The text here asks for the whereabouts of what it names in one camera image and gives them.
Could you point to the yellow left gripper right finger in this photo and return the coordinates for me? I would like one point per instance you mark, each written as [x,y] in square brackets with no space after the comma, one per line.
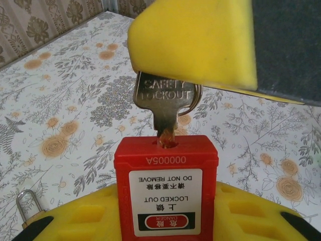
[250,221]

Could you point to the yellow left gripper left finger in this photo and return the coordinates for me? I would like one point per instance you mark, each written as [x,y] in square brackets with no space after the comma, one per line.
[82,221]

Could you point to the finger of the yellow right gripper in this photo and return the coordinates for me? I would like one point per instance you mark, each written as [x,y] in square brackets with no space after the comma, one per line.
[200,42]

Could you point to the silver safety lockout key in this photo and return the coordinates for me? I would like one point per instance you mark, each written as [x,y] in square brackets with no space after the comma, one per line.
[163,100]

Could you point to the red safety lockout padlock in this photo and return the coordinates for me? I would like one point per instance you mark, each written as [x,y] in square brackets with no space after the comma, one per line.
[165,155]

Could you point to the small brass padlock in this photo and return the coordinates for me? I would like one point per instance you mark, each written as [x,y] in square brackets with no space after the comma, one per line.
[33,216]

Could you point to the aluminium frame post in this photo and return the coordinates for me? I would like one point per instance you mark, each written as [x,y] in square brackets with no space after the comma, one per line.
[110,4]

